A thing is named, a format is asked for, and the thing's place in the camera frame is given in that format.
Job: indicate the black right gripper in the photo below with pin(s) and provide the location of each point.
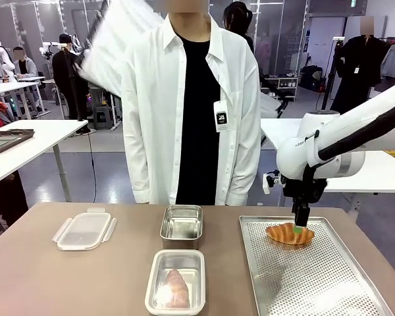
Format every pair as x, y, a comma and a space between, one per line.
304, 191

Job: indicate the golden croissant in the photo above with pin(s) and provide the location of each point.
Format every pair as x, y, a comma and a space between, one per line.
283, 234

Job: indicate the reddish pointed bread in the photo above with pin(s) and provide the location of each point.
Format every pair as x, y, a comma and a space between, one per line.
177, 289

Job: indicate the clear plastic clip lid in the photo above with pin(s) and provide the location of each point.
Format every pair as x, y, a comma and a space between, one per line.
84, 230
149, 289

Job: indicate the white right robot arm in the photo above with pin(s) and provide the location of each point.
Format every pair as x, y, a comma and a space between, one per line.
293, 158

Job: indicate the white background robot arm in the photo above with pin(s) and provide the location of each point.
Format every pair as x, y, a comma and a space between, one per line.
0, 61

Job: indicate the empty steel rectangular container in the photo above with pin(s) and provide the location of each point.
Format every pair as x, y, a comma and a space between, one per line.
181, 227

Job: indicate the perforated metal baking tray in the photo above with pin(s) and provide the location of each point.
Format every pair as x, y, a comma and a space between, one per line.
299, 283

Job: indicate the white hanging name tag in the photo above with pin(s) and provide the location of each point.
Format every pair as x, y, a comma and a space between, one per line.
221, 116

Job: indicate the white shoe shelf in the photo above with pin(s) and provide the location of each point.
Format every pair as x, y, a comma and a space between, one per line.
283, 86

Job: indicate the black bags pile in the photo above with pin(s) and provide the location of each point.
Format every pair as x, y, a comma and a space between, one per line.
312, 77

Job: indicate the black stand with white top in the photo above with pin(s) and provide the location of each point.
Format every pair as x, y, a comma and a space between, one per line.
329, 79

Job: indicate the figure in long black coat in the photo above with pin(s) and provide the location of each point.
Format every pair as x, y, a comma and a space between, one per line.
358, 72

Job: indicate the person in white shirt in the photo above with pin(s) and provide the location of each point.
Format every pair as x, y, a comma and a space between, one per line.
151, 115

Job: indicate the person with dark hair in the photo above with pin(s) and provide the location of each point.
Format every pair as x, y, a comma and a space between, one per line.
237, 19

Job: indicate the black step stool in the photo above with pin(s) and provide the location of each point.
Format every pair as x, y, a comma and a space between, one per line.
102, 118

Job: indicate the standing person in black cap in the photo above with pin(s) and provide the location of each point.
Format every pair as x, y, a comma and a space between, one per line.
69, 85

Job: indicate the white side table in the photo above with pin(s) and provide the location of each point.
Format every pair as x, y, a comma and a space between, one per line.
36, 145

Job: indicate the seated person in grey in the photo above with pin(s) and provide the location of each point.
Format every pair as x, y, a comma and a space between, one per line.
26, 67

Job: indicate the white background desk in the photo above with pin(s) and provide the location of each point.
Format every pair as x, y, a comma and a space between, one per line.
13, 87

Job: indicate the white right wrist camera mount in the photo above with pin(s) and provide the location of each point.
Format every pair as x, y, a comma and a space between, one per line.
271, 182

